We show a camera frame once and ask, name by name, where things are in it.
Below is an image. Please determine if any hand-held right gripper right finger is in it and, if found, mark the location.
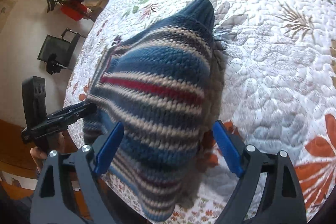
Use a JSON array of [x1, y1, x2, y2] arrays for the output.
[[212, 120, 307, 224]]

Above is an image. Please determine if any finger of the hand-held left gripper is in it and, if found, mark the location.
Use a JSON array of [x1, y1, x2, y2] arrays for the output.
[[47, 102, 98, 127]]

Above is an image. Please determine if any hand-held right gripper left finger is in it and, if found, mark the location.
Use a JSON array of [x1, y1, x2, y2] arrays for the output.
[[30, 121, 125, 224]]

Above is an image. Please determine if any blue striped knit sweater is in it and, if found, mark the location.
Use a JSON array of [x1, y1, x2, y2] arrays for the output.
[[83, 0, 218, 222]]

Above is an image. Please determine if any person's left hand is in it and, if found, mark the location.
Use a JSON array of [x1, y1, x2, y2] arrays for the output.
[[30, 133, 66, 172]]

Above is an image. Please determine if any white floral quilt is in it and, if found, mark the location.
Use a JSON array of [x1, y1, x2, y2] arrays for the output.
[[63, 0, 336, 224]]

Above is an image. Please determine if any red garment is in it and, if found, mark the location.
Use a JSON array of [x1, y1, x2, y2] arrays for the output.
[[60, 2, 89, 21]]

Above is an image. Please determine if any black metal frame chair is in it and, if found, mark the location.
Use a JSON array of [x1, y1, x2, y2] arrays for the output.
[[37, 28, 81, 75]]

